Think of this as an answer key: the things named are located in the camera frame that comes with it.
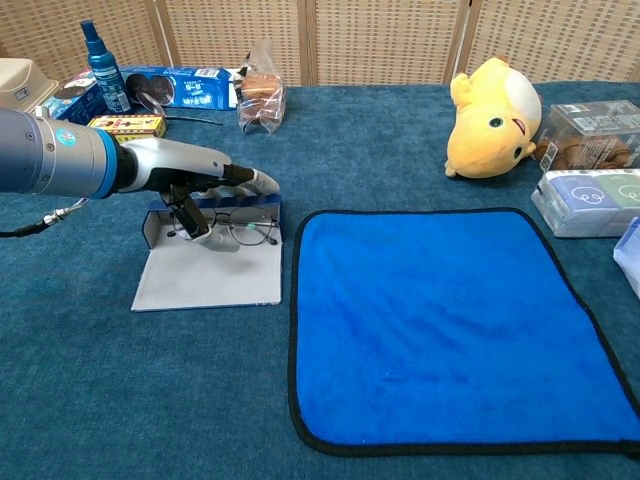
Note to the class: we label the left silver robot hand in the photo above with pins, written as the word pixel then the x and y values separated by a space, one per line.
pixel 170 162

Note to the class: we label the thin wire-frame eyeglasses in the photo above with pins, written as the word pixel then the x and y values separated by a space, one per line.
pixel 250 232

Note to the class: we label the blue glasses case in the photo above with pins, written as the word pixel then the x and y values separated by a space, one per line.
pixel 210 285

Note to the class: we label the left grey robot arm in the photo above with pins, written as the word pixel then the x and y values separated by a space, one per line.
pixel 55 152

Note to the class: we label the small yellow box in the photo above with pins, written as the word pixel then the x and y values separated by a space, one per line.
pixel 135 125

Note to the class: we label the metal spoon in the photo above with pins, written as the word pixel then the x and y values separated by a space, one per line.
pixel 150 105

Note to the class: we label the long blue cookie box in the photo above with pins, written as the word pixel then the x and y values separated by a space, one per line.
pixel 200 90

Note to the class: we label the blue spray bottle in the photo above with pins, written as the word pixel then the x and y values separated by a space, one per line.
pixel 105 75

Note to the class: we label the clear bag of bread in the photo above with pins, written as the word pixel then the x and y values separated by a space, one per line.
pixel 260 95

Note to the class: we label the short blue cookie box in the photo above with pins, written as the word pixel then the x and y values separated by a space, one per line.
pixel 75 100

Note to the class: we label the beige lunch box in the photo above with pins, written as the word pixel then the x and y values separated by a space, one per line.
pixel 25 82

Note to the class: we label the teal table cover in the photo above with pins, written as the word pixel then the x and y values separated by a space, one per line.
pixel 150 375

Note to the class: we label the woven folding screen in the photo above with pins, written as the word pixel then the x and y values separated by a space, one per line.
pixel 380 40

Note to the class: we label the blue microfiber cloth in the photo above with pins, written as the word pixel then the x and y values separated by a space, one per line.
pixel 440 325

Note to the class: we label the yellow plush chick toy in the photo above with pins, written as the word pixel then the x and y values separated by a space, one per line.
pixel 490 135

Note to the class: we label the pastel pocket tissue multipack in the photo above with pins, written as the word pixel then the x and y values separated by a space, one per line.
pixel 580 200

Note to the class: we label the clear box brown figurines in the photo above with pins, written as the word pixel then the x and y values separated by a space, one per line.
pixel 590 130

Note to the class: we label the white wet wipes pack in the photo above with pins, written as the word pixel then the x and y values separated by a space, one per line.
pixel 631 260

